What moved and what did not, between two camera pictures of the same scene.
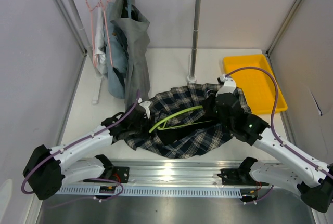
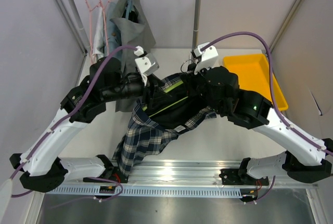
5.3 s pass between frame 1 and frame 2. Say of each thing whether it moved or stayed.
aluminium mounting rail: stayed
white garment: stayed
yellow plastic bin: stayed
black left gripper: moved
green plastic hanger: moved
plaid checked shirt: moved
